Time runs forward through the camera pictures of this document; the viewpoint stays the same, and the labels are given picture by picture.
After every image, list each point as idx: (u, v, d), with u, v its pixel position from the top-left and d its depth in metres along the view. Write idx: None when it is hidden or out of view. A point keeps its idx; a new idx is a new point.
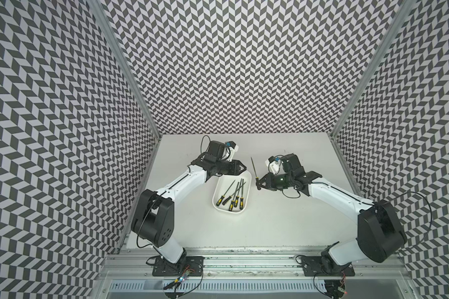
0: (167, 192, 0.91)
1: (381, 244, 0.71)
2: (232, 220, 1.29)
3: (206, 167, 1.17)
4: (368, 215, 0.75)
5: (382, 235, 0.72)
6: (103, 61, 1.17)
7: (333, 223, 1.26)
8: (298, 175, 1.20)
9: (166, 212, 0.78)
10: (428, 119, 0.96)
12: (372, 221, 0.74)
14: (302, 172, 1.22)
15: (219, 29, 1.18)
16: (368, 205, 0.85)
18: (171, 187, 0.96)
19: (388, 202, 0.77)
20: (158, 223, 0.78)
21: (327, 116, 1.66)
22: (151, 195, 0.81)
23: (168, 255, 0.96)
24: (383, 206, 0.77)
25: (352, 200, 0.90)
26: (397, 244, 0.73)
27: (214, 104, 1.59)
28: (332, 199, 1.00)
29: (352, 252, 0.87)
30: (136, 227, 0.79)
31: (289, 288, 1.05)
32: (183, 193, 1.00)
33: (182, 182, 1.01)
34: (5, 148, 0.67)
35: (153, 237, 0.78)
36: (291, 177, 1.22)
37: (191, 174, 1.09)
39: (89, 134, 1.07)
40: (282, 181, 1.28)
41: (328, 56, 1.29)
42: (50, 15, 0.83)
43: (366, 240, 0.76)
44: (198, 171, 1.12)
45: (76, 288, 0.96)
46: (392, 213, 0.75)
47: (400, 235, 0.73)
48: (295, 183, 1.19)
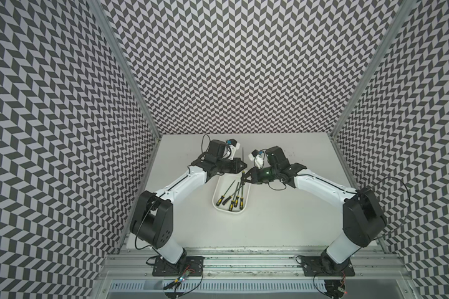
0: (166, 194, 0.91)
1: (365, 230, 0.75)
2: (232, 220, 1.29)
3: (205, 169, 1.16)
4: (352, 204, 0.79)
5: (365, 221, 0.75)
6: (103, 61, 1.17)
7: (332, 222, 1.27)
8: (283, 169, 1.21)
9: (165, 214, 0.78)
10: (428, 119, 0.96)
12: (357, 209, 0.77)
14: (287, 164, 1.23)
15: (219, 29, 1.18)
16: (351, 194, 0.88)
18: (171, 188, 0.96)
19: (371, 190, 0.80)
20: (156, 225, 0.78)
21: (327, 116, 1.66)
22: (150, 197, 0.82)
23: (166, 256, 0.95)
24: (365, 193, 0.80)
25: (337, 189, 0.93)
26: (380, 227, 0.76)
27: (214, 103, 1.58)
28: (317, 189, 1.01)
29: (343, 243, 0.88)
30: (135, 228, 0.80)
31: (290, 288, 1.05)
32: (183, 194, 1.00)
33: (182, 182, 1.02)
34: (5, 148, 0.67)
35: (152, 238, 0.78)
36: (277, 170, 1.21)
37: (189, 175, 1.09)
39: (89, 134, 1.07)
40: (269, 175, 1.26)
41: (328, 56, 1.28)
42: (50, 14, 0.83)
43: (352, 227, 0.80)
44: (198, 172, 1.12)
45: (76, 288, 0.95)
46: (374, 200, 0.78)
47: (381, 218, 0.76)
48: (282, 176, 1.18)
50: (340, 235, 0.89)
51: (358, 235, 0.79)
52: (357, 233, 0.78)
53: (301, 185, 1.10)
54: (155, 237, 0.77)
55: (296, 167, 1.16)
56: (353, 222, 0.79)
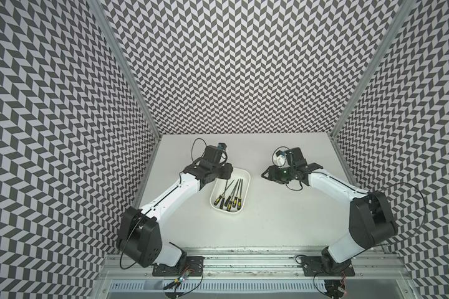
0: (153, 210, 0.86)
1: (371, 232, 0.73)
2: (232, 220, 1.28)
3: (199, 175, 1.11)
4: (360, 203, 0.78)
5: (371, 223, 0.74)
6: (103, 61, 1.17)
7: (335, 218, 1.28)
8: (299, 166, 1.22)
9: (150, 234, 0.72)
10: (428, 119, 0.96)
12: (363, 208, 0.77)
14: (304, 162, 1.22)
15: (219, 29, 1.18)
16: (362, 194, 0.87)
18: (158, 203, 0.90)
19: (383, 193, 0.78)
20: (141, 245, 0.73)
21: (327, 116, 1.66)
22: (136, 214, 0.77)
23: (164, 260, 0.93)
24: (376, 195, 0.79)
25: (347, 188, 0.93)
26: (388, 234, 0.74)
27: (214, 103, 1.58)
28: (328, 187, 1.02)
29: (345, 243, 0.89)
30: (122, 246, 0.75)
31: (290, 288, 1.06)
32: (172, 208, 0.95)
33: (171, 195, 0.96)
34: (5, 148, 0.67)
35: (138, 256, 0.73)
36: (292, 167, 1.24)
37: (181, 185, 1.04)
39: (89, 134, 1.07)
40: (286, 173, 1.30)
41: (328, 56, 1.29)
42: (50, 15, 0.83)
43: (358, 227, 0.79)
44: (190, 182, 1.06)
45: (76, 288, 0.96)
46: (385, 204, 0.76)
47: (390, 225, 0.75)
48: (297, 173, 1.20)
50: (344, 235, 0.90)
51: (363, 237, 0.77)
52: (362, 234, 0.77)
53: (314, 183, 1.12)
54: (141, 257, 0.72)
55: (312, 165, 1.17)
56: (359, 222, 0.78)
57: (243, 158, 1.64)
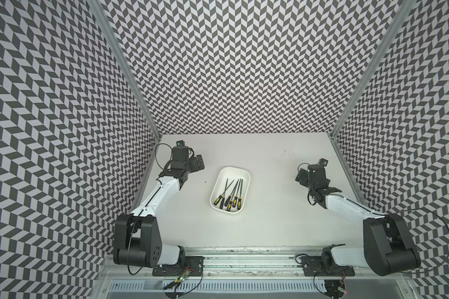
0: (145, 210, 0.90)
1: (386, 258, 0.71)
2: (231, 220, 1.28)
3: (177, 175, 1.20)
4: (374, 223, 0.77)
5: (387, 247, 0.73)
6: (103, 61, 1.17)
7: (337, 217, 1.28)
8: (318, 187, 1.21)
9: (151, 229, 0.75)
10: (428, 119, 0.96)
12: (377, 228, 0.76)
14: (325, 184, 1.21)
15: (219, 29, 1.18)
16: (378, 216, 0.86)
18: (148, 204, 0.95)
19: (401, 217, 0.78)
20: (143, 246, 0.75)
21: (327, 116, 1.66)
22: (129, 219, 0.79)
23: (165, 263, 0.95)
24: (393, 217, 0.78)
25: (362, 209, 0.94)
26: (406, 263, 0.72)
27: (214, 103, 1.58)
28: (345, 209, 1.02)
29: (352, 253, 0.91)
30: (122, 256, 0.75)
31: (290, 288, 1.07)
32: (161, 205, 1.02)
33: (158, 195, 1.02)
34: (4, 148, 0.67)
35: (144, 258, 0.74)
36: (312, 187, 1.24)
37: (163, 185, 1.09)
39: (89, 134, 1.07)
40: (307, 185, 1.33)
41: (328, 56, 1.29)
42: (50, 15, 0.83)
43: (373, 250, 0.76)
44: (170, 181, 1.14)
45: (76, 288, 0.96)
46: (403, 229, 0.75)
47: (410, 253, 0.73)
48: (314, 193, 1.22)
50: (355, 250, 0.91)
51: (378, 263, 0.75)
52: (376, 259, 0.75)
53: (331, 205, 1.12)
54: (146, 259, 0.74)
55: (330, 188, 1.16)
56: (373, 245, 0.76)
57: (243, 158, 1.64)
